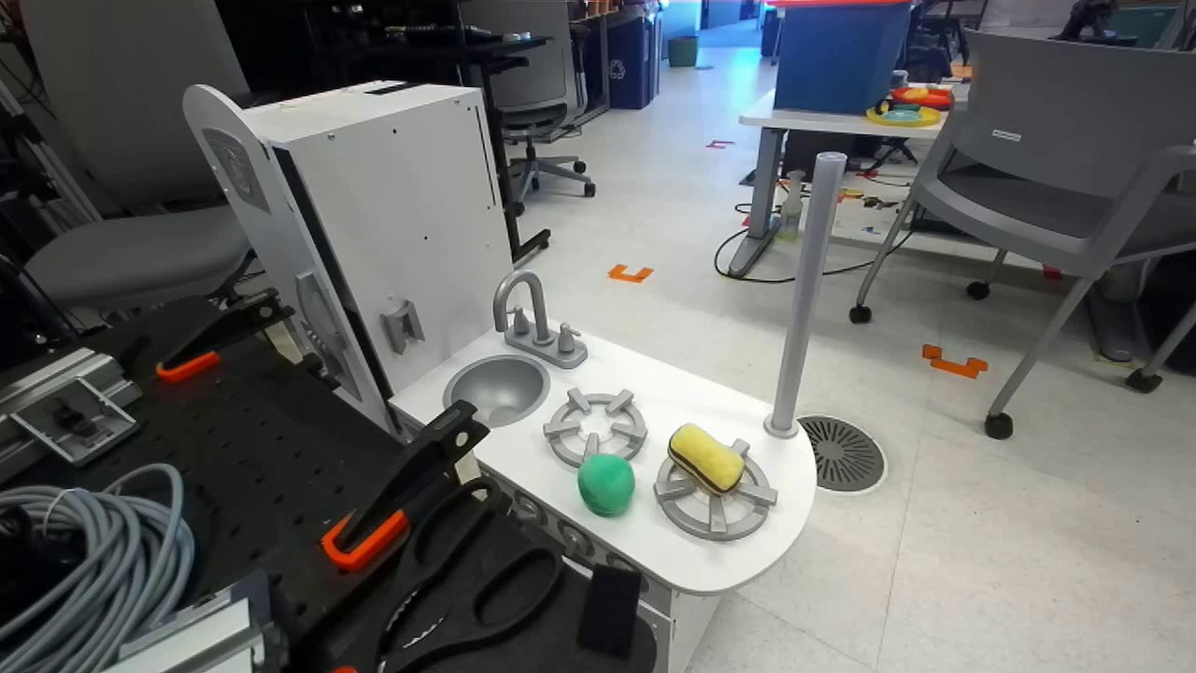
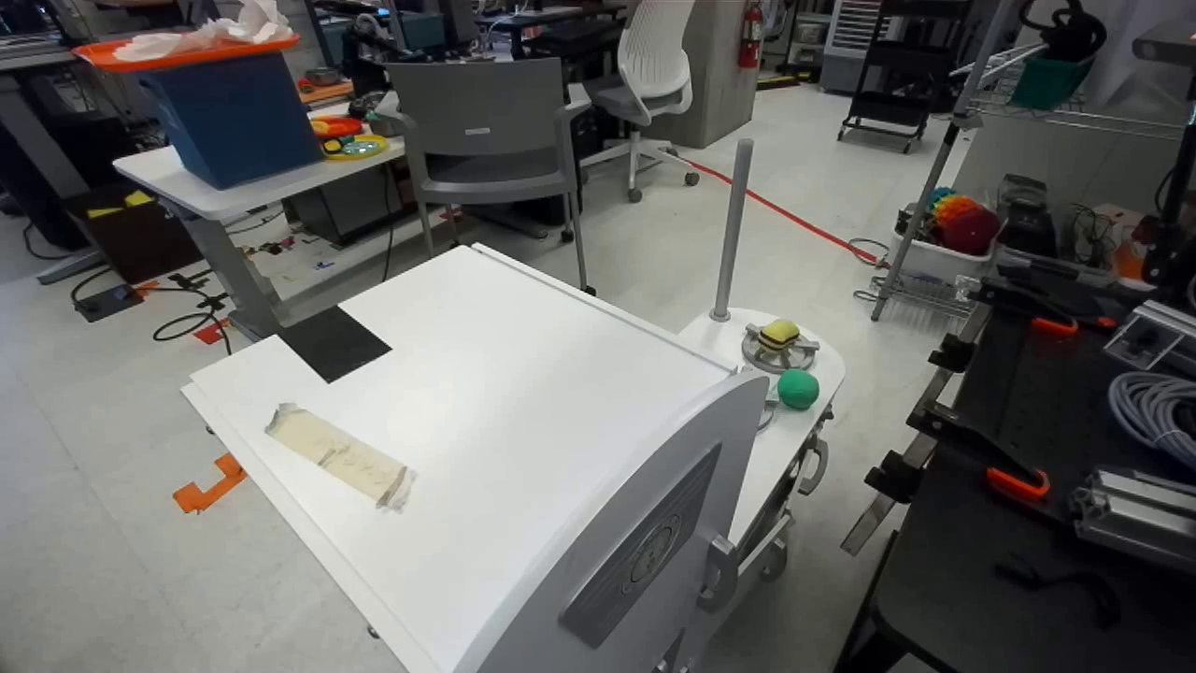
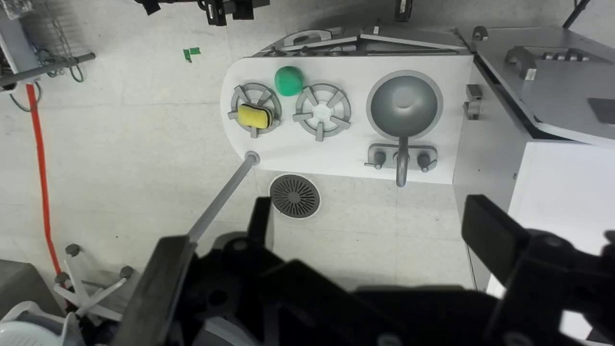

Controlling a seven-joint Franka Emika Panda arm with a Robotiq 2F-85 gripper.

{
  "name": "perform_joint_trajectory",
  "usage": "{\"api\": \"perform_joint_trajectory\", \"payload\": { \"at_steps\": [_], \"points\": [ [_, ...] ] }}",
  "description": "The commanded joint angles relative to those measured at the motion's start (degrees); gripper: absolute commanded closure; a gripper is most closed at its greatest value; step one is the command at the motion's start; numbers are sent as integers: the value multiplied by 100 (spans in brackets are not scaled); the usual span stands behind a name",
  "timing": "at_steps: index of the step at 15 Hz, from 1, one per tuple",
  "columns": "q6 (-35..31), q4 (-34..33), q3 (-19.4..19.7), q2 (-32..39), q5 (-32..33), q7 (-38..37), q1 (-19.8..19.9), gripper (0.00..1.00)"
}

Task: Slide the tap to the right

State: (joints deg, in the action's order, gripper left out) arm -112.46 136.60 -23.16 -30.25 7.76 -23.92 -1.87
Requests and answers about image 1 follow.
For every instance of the black perforated mounting board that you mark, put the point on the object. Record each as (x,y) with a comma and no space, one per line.
(238,462)

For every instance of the orange floor tape marker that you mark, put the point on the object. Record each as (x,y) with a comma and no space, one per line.
(956,363)
(629,273)

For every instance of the colourful toy on table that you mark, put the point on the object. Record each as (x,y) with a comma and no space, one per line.
(912,107)

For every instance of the grey toy tap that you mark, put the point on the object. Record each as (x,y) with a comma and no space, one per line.
(531,328)

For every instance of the yellow sponge with black base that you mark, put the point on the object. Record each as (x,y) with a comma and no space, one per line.
(704,457)

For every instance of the grey toy stove burner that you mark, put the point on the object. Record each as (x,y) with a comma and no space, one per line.
(595,427)
(716,501)

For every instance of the black office swivel chair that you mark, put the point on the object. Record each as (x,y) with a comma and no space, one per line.
(537,98)

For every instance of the green round toy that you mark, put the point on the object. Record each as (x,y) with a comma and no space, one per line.
(607,485)

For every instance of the white toy kitchen cabinet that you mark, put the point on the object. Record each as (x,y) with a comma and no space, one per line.
(385,211)

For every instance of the blue recycling bin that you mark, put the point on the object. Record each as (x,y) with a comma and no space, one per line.
(629,60)

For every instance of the round floor drain grate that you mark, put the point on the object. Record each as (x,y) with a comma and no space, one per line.
(846,452)

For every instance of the silver aluminium bracket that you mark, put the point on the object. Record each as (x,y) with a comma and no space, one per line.
(56,411)

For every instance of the grey upholstered office chair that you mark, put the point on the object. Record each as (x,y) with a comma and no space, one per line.
(126,163)

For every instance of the black clamp with orange tip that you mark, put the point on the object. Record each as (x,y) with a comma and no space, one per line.
(397,492)
(213,329)

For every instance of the blue storage bin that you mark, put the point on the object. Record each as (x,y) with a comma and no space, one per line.
(841,55)

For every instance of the white toy kitchen counter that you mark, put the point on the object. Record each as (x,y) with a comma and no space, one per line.
(695,535)

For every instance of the white table with grey legs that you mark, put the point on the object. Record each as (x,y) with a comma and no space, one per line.
(796,152)

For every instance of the grey chair on casters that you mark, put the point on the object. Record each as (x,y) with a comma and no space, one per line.
(1059,174)

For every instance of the grey toy sink bowl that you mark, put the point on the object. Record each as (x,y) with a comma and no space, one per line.
(498,384)

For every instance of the grey vertical pole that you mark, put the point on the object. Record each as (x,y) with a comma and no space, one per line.
(805,287)

